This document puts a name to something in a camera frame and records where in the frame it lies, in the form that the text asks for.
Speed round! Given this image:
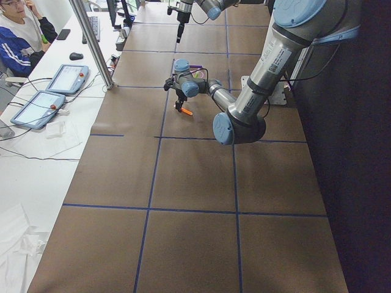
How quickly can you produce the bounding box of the orange highlighter pen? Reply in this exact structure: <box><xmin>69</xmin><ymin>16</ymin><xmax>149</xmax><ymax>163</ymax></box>
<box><xmin>179</xmin><ymin>108</ymin><xmax>193</xmax><ymax>116</ymax></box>

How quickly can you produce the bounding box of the far teach pendant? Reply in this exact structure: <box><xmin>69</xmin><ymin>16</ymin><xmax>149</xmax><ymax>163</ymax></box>
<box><xmin>46</xmin><ymin>64</ymin><xmax>89</xmax><ymax>95</ymax></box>

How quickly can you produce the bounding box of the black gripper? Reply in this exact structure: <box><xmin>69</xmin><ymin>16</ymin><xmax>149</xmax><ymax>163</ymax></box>
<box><xmin>176</xmin><ymin>22</ymin><xmax>185</xmax><ymax>43</ymax></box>
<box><xmin>175</xmin><ymin>90</ymin><xmax>187</xmax><ymax>112</ymax></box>

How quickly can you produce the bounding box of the black keyboard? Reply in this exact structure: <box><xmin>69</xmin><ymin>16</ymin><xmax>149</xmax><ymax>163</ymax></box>
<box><xmin>88</xmin><ymin>16</ymin><xmax>100</xmax><ymax>42</ymax></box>

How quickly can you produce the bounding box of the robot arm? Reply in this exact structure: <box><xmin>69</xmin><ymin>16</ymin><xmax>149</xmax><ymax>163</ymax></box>
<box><xmin>167</xmin><ymin>0</ymin><xmax>239</xmax><ymax>43</ymax></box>
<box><xmin>164</xmin><ymin>0</ymin><xmax>362</xmax><ymax>145</ymax></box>

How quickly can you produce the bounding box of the seated person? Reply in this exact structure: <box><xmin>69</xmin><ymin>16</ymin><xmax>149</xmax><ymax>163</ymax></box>
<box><xmin>1</xmin><ymin>1</ymin><xmax>57</xmax><ymax>78</ymax></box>

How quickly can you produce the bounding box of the black computer mouse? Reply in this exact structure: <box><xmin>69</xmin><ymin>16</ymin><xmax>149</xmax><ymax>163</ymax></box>
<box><xmin>69</xmin><ymin>52</ymin><xmax>84</xmax><ymax>60</ymax></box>

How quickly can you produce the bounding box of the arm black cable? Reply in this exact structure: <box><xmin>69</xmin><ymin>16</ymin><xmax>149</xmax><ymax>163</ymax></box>
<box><xmin>188</xmin><ymin>65</ymin><xmax>211</xmax><ymax>88</ymax></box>

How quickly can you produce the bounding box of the teach pendant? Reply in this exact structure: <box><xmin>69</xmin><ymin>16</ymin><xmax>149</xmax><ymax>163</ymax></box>
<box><xmin>46</xmin><ymin>64</ymin><xmax>89</xmax><ymax>95</ymax></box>
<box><xmin>10</xmin><ymin>90</ymin><xmax>66</xmax><ymax>129</ymax></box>

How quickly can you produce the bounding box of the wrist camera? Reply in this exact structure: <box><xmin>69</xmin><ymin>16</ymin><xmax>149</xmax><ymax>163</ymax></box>
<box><xmin>167</xmin><ymin>6</ymin><xmax>177</xmax><ymax>15</ymax></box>
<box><xmin>163</xmin><ymin>77</ymin><xmax>176</xmax><ymax>91</ymax></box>

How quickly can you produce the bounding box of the pink mesh pen holder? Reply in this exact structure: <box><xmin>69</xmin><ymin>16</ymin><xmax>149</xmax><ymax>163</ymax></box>
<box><xmin>190</xmin><ymin>68</ymin><xmax>206</xmax><ymax>79</ymax></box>

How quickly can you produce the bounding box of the clear plastic bag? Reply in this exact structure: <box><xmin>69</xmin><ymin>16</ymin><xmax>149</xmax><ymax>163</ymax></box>
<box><xmin>1</xmin><ymin>120</ymin><xmax>84</xmax><ymax>161</ymax></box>

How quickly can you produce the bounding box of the aluminium frame post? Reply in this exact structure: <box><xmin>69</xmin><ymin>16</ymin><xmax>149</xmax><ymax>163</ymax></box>
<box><xmin>69</xmin><ymin>0</ymin><xmax>114</xmax><ymax>90</ymax></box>

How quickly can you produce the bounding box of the black smartphone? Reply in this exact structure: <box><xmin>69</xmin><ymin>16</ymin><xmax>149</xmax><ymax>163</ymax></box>
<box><xmin>57</xmin><ymin>29</ymin><xmax>70</xmax><ymax>40</ymax></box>

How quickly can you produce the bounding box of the white desk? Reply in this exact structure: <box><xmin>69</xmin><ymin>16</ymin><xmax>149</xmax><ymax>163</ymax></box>
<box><xmin>0</xmin><ymin>9</ymin><xmax>141</xmax><ymax>293</ymax></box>

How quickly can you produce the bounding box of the near teach pendant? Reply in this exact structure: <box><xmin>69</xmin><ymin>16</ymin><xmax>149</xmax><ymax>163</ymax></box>
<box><xmin>10</xmin><ymin>90</ymin><xmax>66</xmax><ymax>129</ymax></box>

